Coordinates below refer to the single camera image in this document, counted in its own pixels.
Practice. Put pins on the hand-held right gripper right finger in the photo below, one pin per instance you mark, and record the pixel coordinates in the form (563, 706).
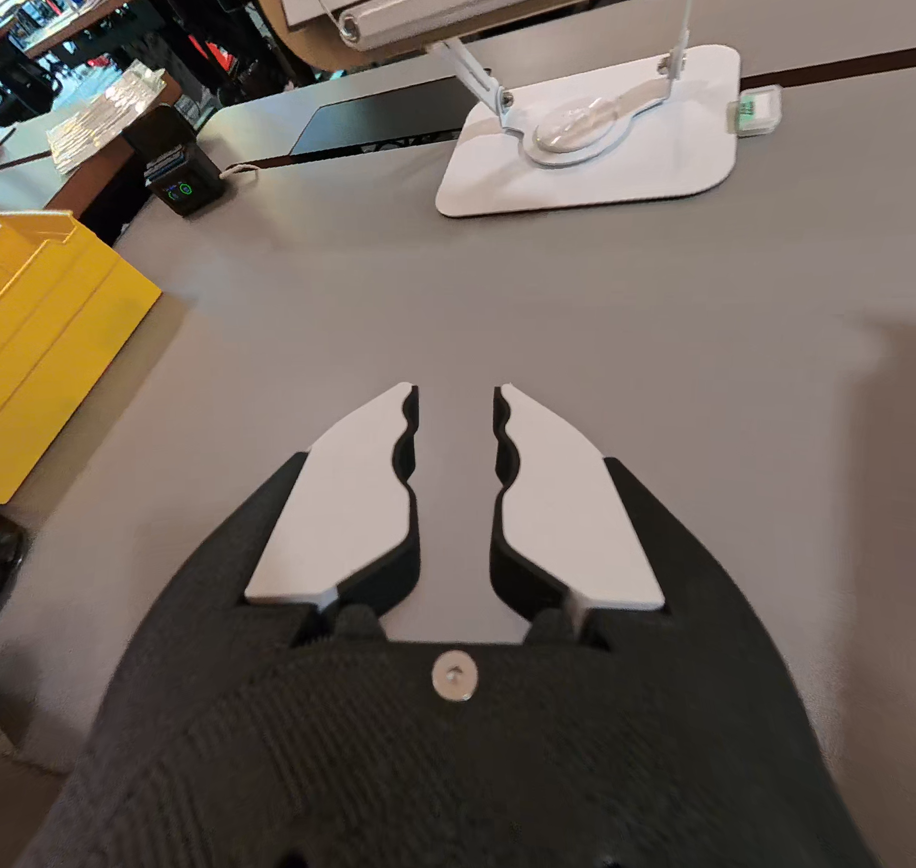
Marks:
(572, 517)

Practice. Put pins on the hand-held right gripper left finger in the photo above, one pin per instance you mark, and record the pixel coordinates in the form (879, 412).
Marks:
(336, 517)

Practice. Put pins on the yellow storage bin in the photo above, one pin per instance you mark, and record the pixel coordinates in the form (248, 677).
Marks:
(64, 338)

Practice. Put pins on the black pouch yellow smiley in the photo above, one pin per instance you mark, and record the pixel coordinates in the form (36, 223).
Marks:
(8, 560)

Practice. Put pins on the white document stand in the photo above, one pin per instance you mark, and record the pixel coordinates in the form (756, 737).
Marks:
(644, 160)

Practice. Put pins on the black battery charger case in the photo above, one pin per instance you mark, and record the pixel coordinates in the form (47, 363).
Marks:
(164, 138)

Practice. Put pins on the small white green-label box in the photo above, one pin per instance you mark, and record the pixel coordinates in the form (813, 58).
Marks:
(755, 111)

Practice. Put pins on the stack of clear sheets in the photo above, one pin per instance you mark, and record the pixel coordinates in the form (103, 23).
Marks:
(107, 117)

